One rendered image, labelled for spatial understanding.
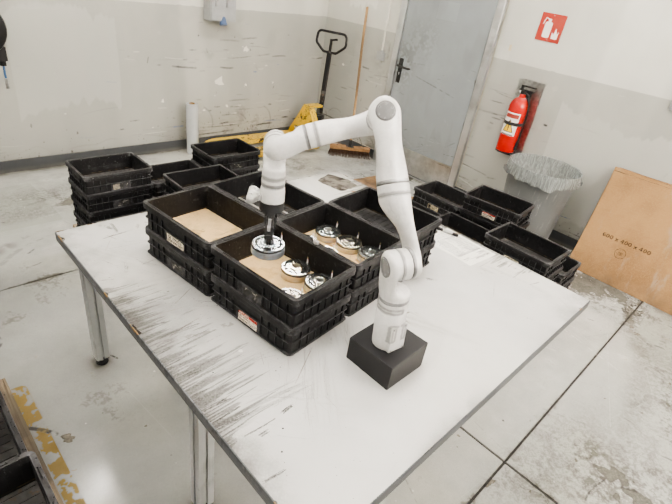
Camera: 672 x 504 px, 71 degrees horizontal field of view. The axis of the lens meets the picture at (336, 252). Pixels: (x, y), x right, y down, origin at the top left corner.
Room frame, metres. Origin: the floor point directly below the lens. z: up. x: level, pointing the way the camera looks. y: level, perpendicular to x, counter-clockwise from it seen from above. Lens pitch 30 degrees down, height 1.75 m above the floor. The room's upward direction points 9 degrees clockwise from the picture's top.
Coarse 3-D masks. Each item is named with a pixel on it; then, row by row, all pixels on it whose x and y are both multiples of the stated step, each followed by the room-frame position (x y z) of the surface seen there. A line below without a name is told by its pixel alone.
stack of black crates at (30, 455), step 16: (0, 464) 0.67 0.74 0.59; (16, 464) 0.69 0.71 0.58; (32, 464) 0.69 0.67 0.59; (0, 480) 0.66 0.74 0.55; (16, 480) 0.68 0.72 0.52; (32, 480) 0.70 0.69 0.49; (0, 496) 0.65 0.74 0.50; (16, 496) 0.66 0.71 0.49; (32, 496) 0.66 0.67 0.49; (48, 496) 0.62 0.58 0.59
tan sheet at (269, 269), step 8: (248, 264) 1.38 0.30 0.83; (256, 264) 1.39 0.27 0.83; (264, 264) 1.40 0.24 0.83; (272, 264) 1.41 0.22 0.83; (280, 264) 1.41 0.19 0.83; (256, 272) 1.34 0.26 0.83; (264, 272) 1.35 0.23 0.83; (272, 272) 1.36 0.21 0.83; (312, 272) 1.40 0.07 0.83; (272, 280) 1.31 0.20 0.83; (280, 280) 1.32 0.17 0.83; (280, 288) 1.27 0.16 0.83; (296, 288) 1.28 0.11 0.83
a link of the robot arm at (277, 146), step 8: (296, 128) 1.29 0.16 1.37; (304, 128) 1.28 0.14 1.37; (272, 136) 1.25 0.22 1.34; (280, 136) 1.25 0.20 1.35; (288, 136) 1.25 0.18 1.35; (296, 136) 1.26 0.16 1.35; (304, 136) 1.27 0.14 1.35; (264, 144) 1.24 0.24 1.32; (272, 144) 1.23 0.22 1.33; (280, 144) 1.24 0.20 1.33; (288, 144) 1.25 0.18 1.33; (296, 144) 1.26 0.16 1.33; (304, 144) 1.26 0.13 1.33; (264, 152) 1.24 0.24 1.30; (272, 152) 1.23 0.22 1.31; (280, 152) 1.23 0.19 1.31; (288, 152) 1.25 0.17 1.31; (296, 152) 1.26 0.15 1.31
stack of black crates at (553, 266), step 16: (512, 224) 2.65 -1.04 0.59; (496, 240) 2.40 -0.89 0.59; (512, 240) 2.62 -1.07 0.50; (528, 240) 2.56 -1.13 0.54; (544, 240) 2.51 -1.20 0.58; (512, 256) 2.34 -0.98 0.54; (528, 256) 2.27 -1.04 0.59; (544, 256) 2.48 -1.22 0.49; (560, 256) 2.32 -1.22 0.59; (544, 272) 2.21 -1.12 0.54
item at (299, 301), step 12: (228, 240) 1.36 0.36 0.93; (216, 252) 1.28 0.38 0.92; (324, 252) 1.39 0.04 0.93; (228, 264) 1.25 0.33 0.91; (240, 264) 1.22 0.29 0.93; (348, 264) 1.33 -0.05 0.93; (252, 276) 1.18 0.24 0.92; (336, 276) 1.24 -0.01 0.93; (348, 276) 1.28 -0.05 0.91; (264, 288) 1.15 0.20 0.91; (276, 288) 1.13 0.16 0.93; (324, 288) 1.18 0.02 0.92; (288, 300) 1.09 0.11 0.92; (300, 300) 1.09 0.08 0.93
